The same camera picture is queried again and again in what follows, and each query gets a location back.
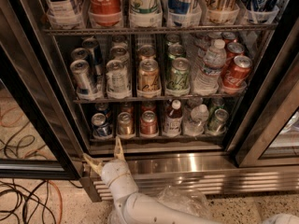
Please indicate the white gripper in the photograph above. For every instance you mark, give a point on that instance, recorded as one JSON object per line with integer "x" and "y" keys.
{"x": 112, "y": 170}

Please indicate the blue pepsi can front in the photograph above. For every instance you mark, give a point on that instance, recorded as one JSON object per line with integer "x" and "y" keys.
{"x": 101, "y": 127}

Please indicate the blue pepsi can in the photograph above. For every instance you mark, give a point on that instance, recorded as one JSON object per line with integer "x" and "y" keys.
{"x": 101, "y": 127}
{"x": 105, "y": 109}

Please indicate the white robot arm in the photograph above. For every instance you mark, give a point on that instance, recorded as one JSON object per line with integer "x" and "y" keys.
{"x": 124, "y": 187}

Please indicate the gold can bottom shelf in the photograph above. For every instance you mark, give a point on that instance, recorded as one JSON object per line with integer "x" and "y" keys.
{"x": 125, "y": 125}

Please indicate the gold can shelf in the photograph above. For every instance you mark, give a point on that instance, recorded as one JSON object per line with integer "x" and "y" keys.
{"x": 148, "y": 78}
{"x": 125, "y": 125}
{"x": 220, "y": 12}

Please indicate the blue pepsi can behind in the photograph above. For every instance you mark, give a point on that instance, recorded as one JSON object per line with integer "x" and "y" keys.
{"x": 105, "y": 109}

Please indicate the red can bottom shelf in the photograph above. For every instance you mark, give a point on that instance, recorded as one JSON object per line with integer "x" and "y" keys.
{"x": 148, "y": 123}

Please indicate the left glass fridge door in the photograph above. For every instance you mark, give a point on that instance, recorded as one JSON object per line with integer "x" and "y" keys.
{"x": 29, "y": 61}

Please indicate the glass fridge door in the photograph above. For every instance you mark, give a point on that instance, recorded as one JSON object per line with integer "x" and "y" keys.
{"x": 270, "y": 139}
{"x": 29, "y": 61}

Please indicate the silver blue can middle shelf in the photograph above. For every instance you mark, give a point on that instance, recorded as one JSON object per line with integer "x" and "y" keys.
{"x": 86, "y": 87}

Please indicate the white can middle shelf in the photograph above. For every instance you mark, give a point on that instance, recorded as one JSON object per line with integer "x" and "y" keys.
{"x": 118, "y": 85}

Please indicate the gold can middle shelf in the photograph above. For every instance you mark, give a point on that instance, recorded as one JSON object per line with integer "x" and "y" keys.
{"x": 148, "y": 78}

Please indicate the clear water bottle bottom shelf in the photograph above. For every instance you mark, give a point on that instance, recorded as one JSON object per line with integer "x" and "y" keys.
{"x": 194, "y": 120}

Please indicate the clear water bottle shelf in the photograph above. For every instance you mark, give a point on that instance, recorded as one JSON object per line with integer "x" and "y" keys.
{"x": 194, "y": 120}
{"x": 210, "y": 67}

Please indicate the green can middle shelf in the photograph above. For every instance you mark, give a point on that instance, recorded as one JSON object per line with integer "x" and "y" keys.
{"x": 178, "y": 77}

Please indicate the green can shelf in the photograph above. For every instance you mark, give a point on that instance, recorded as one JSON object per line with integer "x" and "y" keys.
{"x": 217, "y": 122}
{"x": 178, "y": 77}

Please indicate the dark blue can middle shelf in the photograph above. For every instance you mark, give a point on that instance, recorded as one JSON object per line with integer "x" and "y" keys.
{"x": 91, "y": 44}

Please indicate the dark blue can shelf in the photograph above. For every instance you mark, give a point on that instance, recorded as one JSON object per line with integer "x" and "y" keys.
{"x": 91, "y": 44}
{"x": 258, "y": 11}

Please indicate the stainless fridge base grille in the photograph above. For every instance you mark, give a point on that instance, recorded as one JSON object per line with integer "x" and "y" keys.
{"x": 211, "y": 175}

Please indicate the green can bottom shelf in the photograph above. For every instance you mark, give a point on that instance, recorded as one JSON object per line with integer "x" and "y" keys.
{"x": 217, "y": 122}

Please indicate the clear water bottle middle shelf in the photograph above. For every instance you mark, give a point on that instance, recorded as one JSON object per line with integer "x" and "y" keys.
{"x": 210, "y": 67}

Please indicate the red coca-cola can front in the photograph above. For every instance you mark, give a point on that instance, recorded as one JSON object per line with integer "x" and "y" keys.
{"x": 234, "y": 80}

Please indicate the red coca-cola can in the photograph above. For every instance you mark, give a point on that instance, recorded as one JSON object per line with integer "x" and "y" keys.
{"x": 232, "y": 49}
{"x": 234, "y": 80}

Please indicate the white tea carton top shelf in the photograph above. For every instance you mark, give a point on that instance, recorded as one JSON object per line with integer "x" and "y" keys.
{"x": 65, "y": 14}

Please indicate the red coca-cola bottle top shelf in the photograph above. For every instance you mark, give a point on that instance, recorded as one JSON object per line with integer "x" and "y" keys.
{"x": 104, "y": 10}

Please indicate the right glass fridge door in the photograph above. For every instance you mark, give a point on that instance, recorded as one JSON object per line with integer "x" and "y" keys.
{"x": 270, "y": 139}

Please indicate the green white bottle top shelf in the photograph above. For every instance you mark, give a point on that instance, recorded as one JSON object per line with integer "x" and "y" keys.
{"x": 145, "y": 13}

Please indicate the blue bottle top shelf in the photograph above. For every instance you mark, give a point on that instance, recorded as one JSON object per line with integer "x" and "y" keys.
{"x": 183, "y": 13}

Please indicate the gold can top shelf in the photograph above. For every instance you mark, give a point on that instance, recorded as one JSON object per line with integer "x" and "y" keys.
{"x": 220, "y": 12}

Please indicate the dark blue can top shelf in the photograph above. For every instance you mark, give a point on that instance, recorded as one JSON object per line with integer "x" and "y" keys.
{"x": 258, "y": 11}

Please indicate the brown drink bottle white cap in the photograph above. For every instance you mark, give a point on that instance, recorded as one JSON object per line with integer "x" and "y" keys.
{"x": 173, "y": 118}

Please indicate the clear plastic bag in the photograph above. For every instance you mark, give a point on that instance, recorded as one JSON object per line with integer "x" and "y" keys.
{"x": 170, "y": 206}

